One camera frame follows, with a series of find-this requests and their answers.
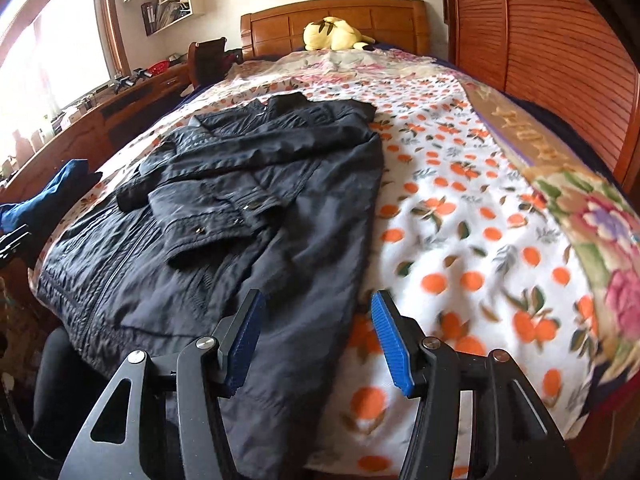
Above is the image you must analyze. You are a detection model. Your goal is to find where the orange-print bed sheet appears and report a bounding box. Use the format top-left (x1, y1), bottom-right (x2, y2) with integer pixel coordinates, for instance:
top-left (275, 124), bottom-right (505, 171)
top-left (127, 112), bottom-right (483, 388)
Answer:
top-left (30, 67), bottom-right (601, 480)

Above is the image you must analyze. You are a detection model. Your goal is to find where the wooden chair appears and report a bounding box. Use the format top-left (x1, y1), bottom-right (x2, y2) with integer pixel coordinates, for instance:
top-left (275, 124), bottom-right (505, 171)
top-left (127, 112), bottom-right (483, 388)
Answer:
top-left (187, 37), bottom-right (228, 86)

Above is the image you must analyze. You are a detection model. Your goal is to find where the black tripod device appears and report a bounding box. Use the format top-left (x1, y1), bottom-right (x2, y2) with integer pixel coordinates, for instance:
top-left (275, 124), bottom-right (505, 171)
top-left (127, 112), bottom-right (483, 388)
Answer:
top-left (112, 71), bottom-right (151, 92)

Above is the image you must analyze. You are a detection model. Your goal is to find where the window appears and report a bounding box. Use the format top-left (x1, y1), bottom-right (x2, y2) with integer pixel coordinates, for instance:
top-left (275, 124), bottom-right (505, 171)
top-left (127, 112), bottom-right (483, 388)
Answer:
top-left (0, 0), bottom-right (121, 126)

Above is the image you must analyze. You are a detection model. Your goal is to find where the wooden desk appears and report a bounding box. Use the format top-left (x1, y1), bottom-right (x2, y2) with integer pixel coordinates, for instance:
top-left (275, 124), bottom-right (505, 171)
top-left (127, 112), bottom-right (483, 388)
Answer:
top-left (0, 67), bottom-right (193, 201)

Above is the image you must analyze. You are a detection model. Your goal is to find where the dark blue cloth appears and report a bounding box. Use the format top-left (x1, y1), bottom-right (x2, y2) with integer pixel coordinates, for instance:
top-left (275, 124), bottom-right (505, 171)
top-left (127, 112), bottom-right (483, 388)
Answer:
top-left (0, 159), bottom-right (101, 233)

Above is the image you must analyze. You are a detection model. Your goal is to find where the person's leg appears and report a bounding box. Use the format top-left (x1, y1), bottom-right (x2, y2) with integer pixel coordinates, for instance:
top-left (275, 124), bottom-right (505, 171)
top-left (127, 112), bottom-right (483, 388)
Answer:
top-left (30, 327), bottom-right (116, 461)

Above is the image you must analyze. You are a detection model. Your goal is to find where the yellow plush toy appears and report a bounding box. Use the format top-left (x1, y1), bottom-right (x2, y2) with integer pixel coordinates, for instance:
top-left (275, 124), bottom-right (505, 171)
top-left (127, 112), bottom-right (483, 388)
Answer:
top-left (302, 16), bottom-right (376, 52)

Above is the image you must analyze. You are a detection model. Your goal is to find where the wooden slatted wardrobe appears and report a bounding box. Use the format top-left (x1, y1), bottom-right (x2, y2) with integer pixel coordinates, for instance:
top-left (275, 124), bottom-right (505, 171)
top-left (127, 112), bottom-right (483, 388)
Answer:
top-left (440, 0), bottom-right (640, 196)

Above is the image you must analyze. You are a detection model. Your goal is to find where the black jacket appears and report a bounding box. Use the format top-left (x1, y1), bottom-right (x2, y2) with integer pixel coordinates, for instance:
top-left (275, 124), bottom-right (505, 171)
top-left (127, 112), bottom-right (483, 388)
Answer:
top-left (34, 94), bottom-right (386, 471)

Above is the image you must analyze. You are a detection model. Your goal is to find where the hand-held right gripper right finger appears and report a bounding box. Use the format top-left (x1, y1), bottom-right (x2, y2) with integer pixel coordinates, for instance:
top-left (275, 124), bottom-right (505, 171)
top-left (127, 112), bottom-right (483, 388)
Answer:
top-left (370, 290), bottom-right (581, 480)

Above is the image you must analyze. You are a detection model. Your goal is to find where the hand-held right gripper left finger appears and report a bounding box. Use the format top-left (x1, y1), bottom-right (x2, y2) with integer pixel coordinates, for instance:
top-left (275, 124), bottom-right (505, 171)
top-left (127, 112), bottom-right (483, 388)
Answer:
top-left (59, 288), bottom-right (267, 480)

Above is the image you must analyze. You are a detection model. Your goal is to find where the stack of papers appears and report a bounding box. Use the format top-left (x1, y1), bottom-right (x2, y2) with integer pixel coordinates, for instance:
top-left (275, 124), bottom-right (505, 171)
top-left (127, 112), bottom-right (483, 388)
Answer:
top-left (157, 0), bottom-right (193, 26)

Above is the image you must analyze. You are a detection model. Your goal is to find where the pale pink floral blanket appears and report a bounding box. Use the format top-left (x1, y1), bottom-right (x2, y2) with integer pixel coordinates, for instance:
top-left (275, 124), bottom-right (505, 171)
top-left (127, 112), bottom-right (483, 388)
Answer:
top-left (225, 47), bottom-right (441, 91)

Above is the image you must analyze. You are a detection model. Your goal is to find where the wooden bed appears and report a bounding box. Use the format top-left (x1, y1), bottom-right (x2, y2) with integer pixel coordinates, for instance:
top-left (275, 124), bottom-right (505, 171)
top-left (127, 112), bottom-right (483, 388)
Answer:
top-left (30, 0), bottom-right (640, 480)

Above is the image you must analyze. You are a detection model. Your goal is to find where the gold-trimmed floral blanket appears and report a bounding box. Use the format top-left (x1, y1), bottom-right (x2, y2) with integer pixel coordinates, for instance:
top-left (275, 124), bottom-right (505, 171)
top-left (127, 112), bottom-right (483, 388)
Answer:
top-left (465, 80), bottom-right (640, 411)

